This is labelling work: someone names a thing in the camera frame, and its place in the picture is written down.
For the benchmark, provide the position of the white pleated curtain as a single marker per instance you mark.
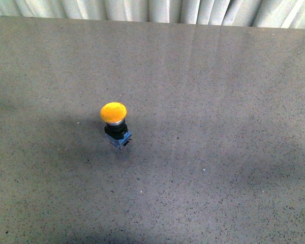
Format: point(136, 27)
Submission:
point(251, 13)

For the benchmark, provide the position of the yellow mushroom push button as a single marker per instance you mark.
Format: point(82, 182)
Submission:
point(116, 130)

